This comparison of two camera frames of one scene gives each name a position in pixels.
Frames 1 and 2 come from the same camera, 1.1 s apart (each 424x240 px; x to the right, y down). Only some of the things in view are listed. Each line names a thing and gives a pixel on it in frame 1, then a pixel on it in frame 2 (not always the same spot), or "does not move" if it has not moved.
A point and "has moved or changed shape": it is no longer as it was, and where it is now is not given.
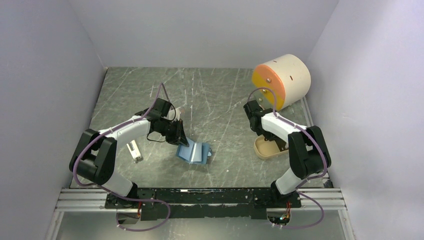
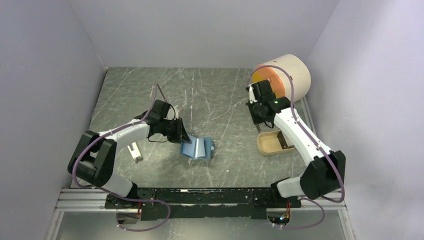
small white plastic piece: (134, 151) does not move
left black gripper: (179, 137) does not move
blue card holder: (196, 153) has moved or changed shape
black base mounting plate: (156, 204) does not move
